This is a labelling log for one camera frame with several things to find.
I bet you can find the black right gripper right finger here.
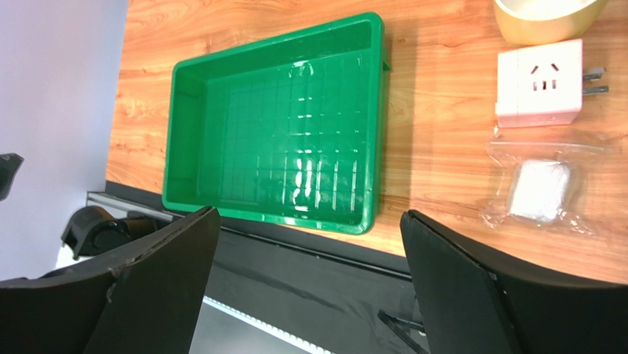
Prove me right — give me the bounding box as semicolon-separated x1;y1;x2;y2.
400;210;627;353

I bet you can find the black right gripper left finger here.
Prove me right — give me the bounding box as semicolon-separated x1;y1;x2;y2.
1;207;220;353

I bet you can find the black left arm base joint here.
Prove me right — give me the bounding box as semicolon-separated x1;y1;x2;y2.
61;206;168;260

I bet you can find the clear bag with white item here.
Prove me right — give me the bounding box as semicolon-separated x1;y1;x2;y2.
481;127;613;235

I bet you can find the green plastic tray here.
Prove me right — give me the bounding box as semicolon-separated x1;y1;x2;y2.
162;12;389;235

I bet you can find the pink power socket cube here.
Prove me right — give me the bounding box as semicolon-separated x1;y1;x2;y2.
495;38;609;128

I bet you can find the yellow ceramic mug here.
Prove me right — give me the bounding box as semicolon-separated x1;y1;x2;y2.
492;0;608;46

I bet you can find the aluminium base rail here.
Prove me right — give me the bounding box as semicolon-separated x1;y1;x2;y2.
86;180;428;354

